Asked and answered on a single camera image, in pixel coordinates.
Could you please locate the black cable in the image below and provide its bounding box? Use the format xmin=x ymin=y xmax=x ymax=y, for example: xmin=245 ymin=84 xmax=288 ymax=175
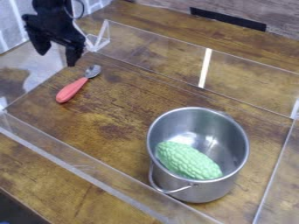
xmin=63 ymin=0 xmax=87 ymax=21

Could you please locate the stainless steel pot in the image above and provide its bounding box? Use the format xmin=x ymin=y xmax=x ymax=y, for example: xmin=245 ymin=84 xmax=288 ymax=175
xmin=145 ymin=107 xmax=249 ymax=203

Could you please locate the black wall strip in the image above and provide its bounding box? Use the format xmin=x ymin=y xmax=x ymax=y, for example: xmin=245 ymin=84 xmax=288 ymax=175
xmin=189 ymin=7 xmax=267 ymax=32

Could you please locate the clear acrylic corner bracket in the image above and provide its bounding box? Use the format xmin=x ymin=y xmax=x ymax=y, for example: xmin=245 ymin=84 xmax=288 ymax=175
xmin=72 ymin=20 xmax=109 ymax=53

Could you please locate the green bitter melon toy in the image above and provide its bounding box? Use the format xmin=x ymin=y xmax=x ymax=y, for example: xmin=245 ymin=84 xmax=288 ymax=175
xmin=155 ymin=141 xmax=223 ymax=180

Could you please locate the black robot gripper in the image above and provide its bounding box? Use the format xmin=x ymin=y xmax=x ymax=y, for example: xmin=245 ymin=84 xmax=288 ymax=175
xmin=21 ymin=0 xmax=85 ymax=67

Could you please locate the orange handled metal spoon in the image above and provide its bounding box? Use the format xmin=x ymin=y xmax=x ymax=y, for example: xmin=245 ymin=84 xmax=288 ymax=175
xmin=56 ymin=65 xmax=101 ymax=103

